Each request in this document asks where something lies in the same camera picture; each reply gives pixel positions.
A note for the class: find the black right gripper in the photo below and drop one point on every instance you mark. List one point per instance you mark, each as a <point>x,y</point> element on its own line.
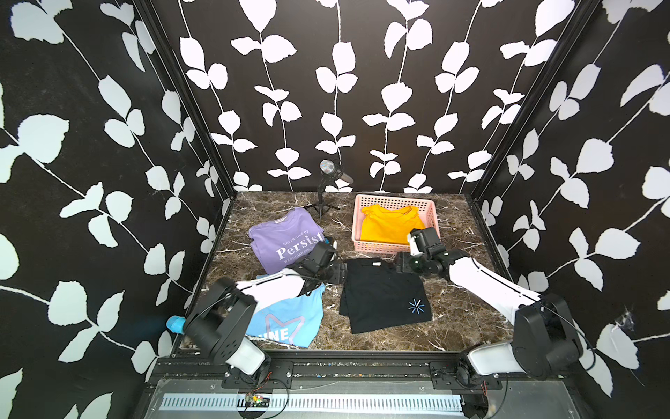
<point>402,263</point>

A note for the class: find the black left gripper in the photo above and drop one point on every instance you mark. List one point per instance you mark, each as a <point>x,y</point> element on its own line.
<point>339,270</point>

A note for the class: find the light blue t-shirt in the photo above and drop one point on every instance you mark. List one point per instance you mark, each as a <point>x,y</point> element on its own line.
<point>289,308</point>

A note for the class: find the black t-shirt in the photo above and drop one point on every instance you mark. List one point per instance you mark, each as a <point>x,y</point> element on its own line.
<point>376,296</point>

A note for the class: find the yellow t-shirt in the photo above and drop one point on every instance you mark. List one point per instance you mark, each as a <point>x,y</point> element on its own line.
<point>390,226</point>

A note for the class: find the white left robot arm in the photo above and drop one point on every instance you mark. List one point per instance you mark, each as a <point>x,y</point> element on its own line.
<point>219,324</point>

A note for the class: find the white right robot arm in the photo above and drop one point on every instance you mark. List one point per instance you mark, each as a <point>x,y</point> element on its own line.
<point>545,340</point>

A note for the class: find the purple folded t-shirt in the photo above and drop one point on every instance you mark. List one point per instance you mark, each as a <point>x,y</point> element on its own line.
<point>279,243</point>

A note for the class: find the pink perforated plastic basket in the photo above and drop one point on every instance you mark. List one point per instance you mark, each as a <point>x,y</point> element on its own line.
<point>427,212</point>

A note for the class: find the small electronics board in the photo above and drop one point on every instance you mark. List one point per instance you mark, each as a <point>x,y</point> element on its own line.
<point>256,402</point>

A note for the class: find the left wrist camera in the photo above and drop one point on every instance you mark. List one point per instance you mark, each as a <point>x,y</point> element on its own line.
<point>330,245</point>

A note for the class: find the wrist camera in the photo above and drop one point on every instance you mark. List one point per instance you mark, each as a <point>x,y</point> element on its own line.
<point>412,241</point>
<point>330,245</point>

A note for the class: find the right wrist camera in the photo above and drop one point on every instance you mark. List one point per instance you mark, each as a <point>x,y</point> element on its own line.
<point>412,241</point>

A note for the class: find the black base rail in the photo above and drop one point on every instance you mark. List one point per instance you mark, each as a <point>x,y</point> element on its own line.
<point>288,367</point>

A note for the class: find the blue cylindrical handle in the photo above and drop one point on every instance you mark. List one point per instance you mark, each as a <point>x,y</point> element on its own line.
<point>176,324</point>

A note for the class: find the perforated metal cable tray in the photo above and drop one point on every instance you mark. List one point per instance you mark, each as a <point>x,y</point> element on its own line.
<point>434,405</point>

